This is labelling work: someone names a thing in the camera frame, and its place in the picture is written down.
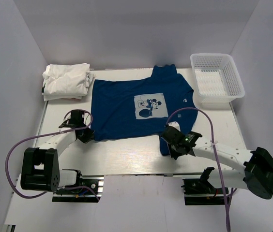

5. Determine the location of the blue printed t shirt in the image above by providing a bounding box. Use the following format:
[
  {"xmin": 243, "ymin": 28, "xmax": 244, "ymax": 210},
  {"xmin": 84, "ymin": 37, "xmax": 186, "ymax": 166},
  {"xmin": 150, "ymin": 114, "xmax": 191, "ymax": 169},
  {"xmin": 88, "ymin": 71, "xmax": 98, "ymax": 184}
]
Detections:
[{"xmin": 90, "ymin": 64, "xmax": 198, "ymax": 157}]

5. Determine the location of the white t shirt stack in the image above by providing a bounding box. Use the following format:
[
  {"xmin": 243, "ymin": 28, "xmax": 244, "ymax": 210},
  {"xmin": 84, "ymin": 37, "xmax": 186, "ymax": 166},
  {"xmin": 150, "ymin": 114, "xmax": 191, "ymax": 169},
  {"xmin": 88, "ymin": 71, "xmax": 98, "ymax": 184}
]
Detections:
[{"xmin": 42, "ymin": 63, "xmax": 95, "ymax": 101}]

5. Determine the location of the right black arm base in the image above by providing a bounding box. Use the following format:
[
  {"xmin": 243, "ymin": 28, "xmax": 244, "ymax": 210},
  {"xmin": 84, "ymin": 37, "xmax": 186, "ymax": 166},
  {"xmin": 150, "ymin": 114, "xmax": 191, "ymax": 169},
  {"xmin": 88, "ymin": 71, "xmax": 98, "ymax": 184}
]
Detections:
[{"xmin": 181, "ymin": 167, "xmax": 225, "ymax": 206}]

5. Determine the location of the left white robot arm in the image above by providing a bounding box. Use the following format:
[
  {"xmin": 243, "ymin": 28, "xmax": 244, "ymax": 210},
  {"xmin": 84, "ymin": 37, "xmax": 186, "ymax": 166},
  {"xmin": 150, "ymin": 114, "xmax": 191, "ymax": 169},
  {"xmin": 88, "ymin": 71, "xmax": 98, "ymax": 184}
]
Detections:
[{"xmin": 20, "ymin": 128, "xmax": 94, "ymax": 193}]

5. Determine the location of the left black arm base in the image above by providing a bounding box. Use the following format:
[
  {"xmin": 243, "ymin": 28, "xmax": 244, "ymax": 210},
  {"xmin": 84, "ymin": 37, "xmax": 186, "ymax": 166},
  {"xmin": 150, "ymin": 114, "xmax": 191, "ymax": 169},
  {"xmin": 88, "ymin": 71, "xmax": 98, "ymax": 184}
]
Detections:
[{"xmin": 52, "ymin": 176, "xmax": 104, "ymax": 203}]

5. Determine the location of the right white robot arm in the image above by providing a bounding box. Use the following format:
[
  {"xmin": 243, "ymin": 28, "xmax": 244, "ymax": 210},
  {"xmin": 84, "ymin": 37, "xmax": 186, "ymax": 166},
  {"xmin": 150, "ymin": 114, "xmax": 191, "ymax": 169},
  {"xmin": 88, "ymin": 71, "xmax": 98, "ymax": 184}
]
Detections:
[{"xmin": 161, "ymin": 126, "xmax": 273, "ymax": 200}]

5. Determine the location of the white perforated plastic basket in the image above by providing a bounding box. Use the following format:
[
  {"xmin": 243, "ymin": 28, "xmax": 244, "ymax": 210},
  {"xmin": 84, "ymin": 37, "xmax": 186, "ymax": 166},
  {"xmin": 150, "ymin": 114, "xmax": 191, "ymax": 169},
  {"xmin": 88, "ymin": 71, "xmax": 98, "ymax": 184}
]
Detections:
[{"xmin": 190, "ymin": 53, "xmax": 245, "ymax": 104}]

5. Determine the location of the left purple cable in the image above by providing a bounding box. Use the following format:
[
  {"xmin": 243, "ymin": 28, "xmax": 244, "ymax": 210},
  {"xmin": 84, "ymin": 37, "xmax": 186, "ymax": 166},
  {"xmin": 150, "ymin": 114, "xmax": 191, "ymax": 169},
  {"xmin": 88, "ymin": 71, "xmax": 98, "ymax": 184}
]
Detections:
[{"xmin": 5, "ymin": 110, "xmax": 101, "ymax": 201}]

